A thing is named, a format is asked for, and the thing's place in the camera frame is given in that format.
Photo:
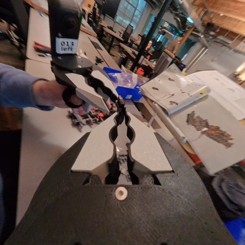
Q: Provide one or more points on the blue plastic container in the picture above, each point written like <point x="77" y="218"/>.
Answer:
<point x="237" y="233"/>

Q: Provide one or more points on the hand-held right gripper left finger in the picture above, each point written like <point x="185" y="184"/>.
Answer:
<point x="93" y="151"/>

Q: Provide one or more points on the person's left hand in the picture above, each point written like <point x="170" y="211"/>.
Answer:
<point x="47" y="93"/>

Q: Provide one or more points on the black lego plate assembly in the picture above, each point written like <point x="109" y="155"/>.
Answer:
<point x="121" y="109"/>

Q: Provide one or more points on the red plastic bin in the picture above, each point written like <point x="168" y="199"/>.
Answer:
<point x="195" y="158"/>

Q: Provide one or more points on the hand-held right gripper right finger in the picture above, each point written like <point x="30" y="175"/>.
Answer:
<point x="149" y="153"/>

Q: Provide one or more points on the grey waste bin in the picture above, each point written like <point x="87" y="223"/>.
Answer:
<point x="120" y="59"/>

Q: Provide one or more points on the person's left forearm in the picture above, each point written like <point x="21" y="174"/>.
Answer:
<point x="15" y="86"/>

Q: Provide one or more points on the open instruction booklet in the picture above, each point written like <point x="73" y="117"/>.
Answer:
<point x="164" y="90"/>

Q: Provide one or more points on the partly built lego model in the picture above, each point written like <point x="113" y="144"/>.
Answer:
<point x="91" y="116"/>

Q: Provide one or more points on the black pole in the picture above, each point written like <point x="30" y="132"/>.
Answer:
<point x="149" y="36"/>

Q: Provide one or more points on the blue storage bin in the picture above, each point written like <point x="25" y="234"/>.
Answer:
<point x="130" y="92"/>

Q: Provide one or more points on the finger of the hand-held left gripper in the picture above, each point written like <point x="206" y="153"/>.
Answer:
<point x="103" y="80"/>
<point x="84" y="88"/>

